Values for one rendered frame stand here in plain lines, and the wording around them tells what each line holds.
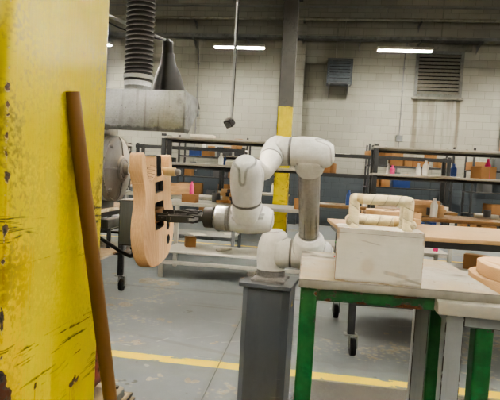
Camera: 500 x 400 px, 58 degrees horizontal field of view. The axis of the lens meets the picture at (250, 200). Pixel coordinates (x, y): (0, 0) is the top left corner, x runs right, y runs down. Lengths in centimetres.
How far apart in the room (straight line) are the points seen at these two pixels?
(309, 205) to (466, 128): 1138
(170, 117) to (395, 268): 89
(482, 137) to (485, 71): 171
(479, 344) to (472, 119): 1199
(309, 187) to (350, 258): 68
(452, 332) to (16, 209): 132
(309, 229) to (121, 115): 109
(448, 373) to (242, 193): 87
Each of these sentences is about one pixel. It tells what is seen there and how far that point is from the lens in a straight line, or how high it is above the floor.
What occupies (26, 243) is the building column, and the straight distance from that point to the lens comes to 69.
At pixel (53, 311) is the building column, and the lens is 78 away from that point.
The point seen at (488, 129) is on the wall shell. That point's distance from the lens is 1357.
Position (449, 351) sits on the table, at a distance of 163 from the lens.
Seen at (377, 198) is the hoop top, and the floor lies 120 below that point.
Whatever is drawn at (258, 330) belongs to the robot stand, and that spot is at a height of 46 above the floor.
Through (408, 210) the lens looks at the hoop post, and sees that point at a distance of 152.
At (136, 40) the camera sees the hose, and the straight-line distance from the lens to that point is 172.
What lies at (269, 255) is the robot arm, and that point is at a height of 84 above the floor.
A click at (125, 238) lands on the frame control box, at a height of 95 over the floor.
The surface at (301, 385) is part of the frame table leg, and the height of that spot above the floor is 57.
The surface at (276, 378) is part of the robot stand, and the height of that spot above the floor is 22.
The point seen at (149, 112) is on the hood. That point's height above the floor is 145.
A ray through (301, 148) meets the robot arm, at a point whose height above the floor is 139.
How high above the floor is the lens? 125
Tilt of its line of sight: 3 degrees down
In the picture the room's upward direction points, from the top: 3 degrees clockwise
